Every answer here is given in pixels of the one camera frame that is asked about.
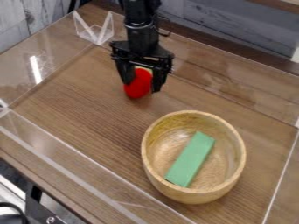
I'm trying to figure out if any green rectangular block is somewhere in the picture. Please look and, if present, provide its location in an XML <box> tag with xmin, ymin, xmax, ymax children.
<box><xmin>163</xmin><ymin>131</ymin><xmax>215</xmax><ymax>187</ymax></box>

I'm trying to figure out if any black table leg bracket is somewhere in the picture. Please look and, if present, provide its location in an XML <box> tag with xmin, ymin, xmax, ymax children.
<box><xmin>24</xmin><ymin>185</ymin><xmax>67</xmax><ymax>224</ymax></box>

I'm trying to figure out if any red toy strawberry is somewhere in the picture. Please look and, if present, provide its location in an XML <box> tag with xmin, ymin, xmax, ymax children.
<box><xmin>124</xmin><ymin>67</ymin><xmax>152</xmax><ymax>99</ymax></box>

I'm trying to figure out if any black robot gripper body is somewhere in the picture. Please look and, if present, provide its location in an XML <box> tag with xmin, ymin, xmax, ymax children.
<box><xmin>108</xmin><ymin>22</ymin><xmax>175</xmax><ymax>73</ymax></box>

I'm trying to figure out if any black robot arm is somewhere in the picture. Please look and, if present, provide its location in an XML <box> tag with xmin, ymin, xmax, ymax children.
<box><xmin>110</xmin><ymin>0</ymin><xmax>174</xmax><ymax>93</ymax></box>

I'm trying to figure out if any clear acrylic corner bracket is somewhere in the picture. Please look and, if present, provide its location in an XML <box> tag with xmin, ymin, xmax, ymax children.
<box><xmin>72</xmin><ymin>11</ymin><xmax>115</xmax><ymax>46</ymax></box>

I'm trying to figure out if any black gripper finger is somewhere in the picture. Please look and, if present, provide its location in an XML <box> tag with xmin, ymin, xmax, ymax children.
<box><xmin>116</xmin><ymin>59</ymin><xmax>136</xmax><ymax>85</ymax></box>
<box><xmin>152</xmin><ymin>66</ymin><xmax>171</xmax><ymax>93</ymax></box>

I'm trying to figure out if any black cable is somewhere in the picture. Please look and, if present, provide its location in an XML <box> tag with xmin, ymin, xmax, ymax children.
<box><xmin>0</xmin><ymin>202</ymin><xmax>28</xmax><ymax>224</ymax></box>

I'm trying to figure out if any wooden bowl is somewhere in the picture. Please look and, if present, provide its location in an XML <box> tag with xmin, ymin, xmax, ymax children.
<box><xmin>142</xmin><ymin>110</ymin><xmax>247</xmax><ymax>204</ymax></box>

